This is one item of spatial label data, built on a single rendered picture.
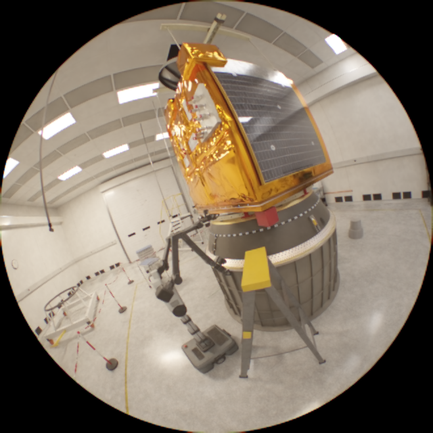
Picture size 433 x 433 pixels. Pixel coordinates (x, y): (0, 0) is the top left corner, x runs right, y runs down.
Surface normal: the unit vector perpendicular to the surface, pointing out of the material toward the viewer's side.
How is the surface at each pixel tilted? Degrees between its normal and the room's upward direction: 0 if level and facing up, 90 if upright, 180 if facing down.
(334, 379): 0
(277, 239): 62
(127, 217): 90
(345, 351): 0
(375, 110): 90
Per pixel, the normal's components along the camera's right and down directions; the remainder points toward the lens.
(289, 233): -0.20, -0.28
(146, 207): 0.39, 0.00
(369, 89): -0.85, 0.37
